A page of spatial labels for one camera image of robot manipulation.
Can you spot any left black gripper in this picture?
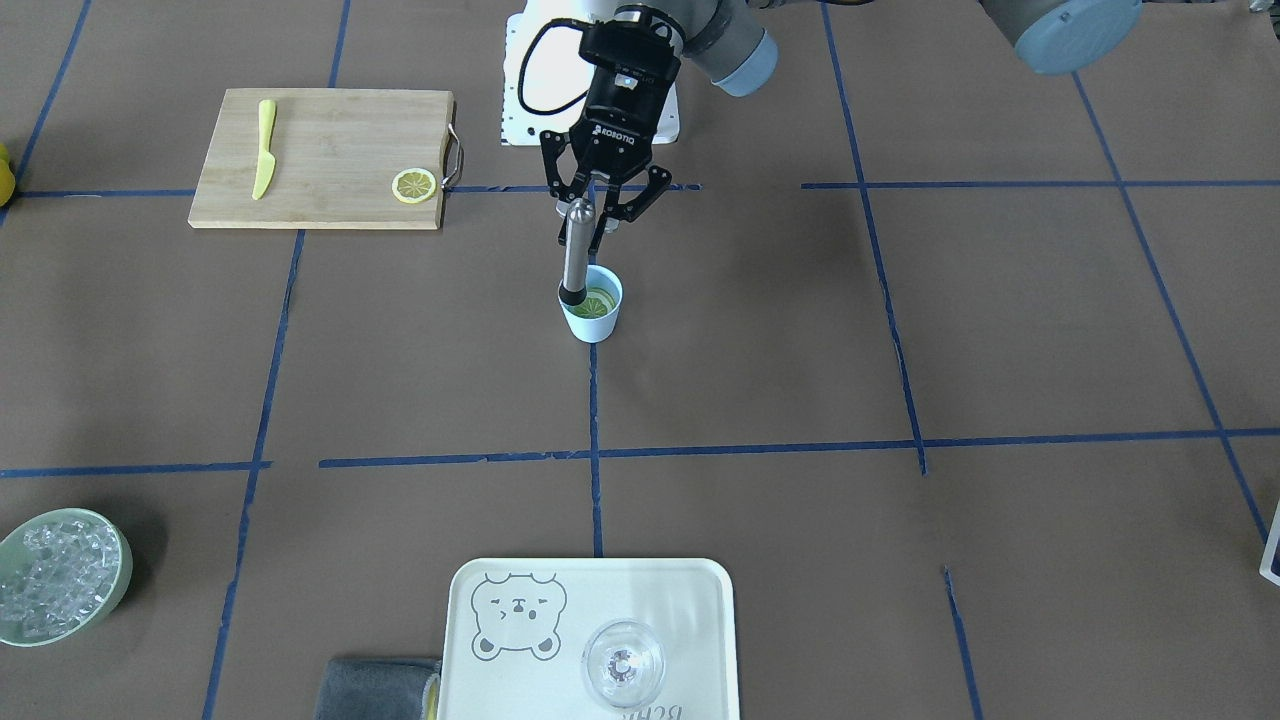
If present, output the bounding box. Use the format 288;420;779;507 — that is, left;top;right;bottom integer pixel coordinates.
540;20;684;255

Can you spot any steel muddler black tip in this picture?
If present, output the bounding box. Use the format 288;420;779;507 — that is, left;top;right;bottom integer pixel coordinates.
558;197;596;307

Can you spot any yellow lemon slice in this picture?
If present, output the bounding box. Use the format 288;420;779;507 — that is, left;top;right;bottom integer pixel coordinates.
572;287;617;320

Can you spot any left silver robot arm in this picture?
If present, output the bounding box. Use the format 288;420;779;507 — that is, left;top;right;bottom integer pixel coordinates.
515;1;1146;252

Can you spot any light blue cup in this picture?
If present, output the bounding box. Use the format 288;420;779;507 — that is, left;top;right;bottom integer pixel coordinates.
559;264;625;343

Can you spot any bamboo cutting board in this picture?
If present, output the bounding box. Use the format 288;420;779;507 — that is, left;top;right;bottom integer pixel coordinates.
188;88;461;231

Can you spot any yellow plastic knife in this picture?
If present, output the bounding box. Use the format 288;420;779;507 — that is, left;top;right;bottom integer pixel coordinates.
250;97;276;201

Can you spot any cream serving tray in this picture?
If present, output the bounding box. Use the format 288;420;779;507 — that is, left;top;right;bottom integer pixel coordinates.
436;559;741;719

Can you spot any clear wine glass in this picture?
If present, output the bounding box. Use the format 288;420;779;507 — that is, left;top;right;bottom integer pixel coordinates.
581;618;667;712

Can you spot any dark grey folded cloth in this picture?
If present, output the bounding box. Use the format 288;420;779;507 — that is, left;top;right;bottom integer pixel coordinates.
314;657;442;719

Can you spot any green bowl of ice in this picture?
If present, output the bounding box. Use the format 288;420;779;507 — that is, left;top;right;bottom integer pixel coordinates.
1;509;133;648

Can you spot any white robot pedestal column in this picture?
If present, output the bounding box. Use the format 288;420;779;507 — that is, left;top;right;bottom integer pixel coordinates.
500;10;684;147

